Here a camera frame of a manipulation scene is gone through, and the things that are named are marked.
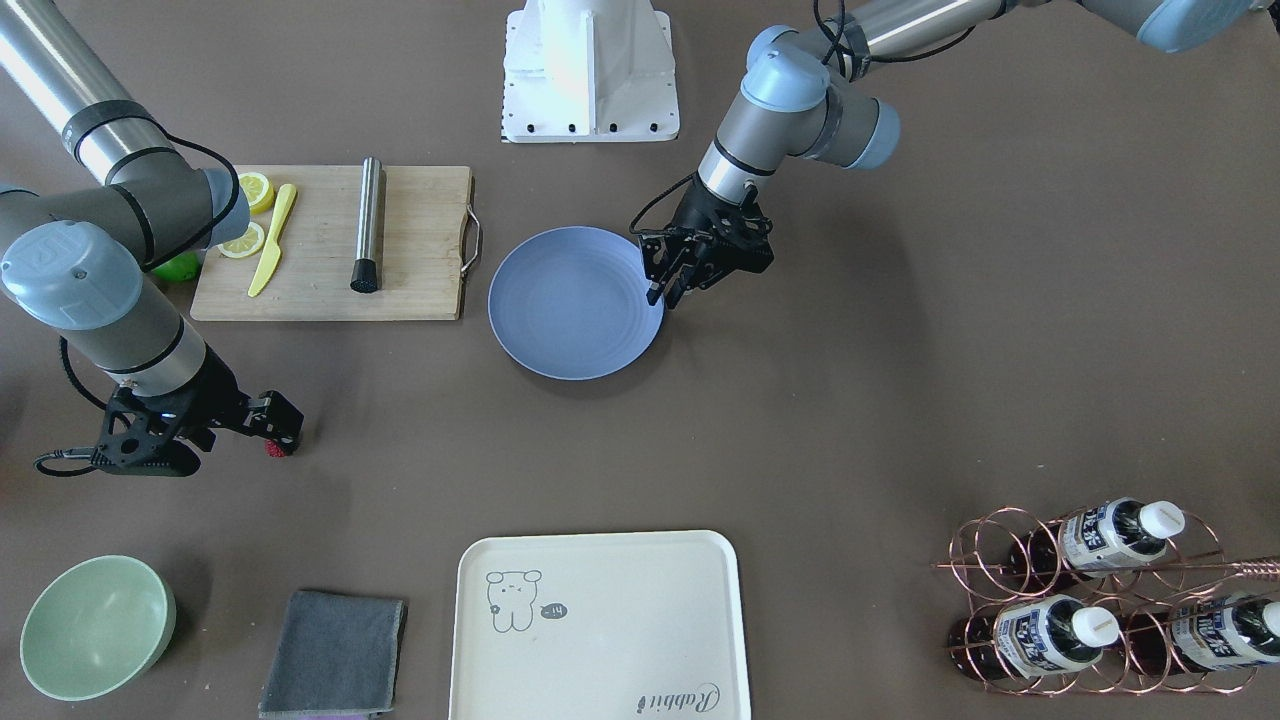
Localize blue plate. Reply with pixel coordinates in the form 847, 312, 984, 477
486, 225, 664, 380

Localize cream rabbit tray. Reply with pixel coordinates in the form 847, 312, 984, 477
449, 530, 753, 719

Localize green lime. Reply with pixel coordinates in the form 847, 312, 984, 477
151, 251, 204, 283

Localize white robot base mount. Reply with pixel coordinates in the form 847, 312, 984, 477
500, 1, 680, 143

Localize yellow plastic knife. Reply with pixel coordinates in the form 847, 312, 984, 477
247, 183, 298, 297

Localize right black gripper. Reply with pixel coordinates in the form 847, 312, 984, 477
90, 348, 305, 477

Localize light green bowl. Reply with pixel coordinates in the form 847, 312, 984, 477
20, 555, 177, 702

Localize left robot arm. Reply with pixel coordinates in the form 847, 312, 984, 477
628, 1, 1018, 309

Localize wooden cutting board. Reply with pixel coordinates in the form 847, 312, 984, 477
191, 165, 474, 322

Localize lower tea bottle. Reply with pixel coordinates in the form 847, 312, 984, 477
947, 594, 1121, 682
1126, 593, 1279, 676

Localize lemon half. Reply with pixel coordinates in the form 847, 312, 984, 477
238, 170, 276, 215

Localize tea bottle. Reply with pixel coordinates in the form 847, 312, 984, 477
947, 594, 1121, 682
1007, 497, 1187, 593
1126, 593, 1279, 676

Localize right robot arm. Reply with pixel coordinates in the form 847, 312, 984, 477
1, 1, 303, 477

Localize copper wire bottle rack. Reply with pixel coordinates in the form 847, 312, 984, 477
937, 507, 1277, 697

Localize upper tea bottle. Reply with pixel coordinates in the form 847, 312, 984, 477
1007, 497, 1187, 593

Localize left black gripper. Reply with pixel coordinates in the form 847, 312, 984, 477
637, 182, 774, 310

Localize grey folded cloth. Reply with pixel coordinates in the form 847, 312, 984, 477
259, 591, 404, 719

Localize lemon slice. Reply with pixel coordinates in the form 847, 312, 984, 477
218, 222, 266, 259

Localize steel muddler black tip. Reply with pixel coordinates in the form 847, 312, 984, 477
349, 156, 385, 293

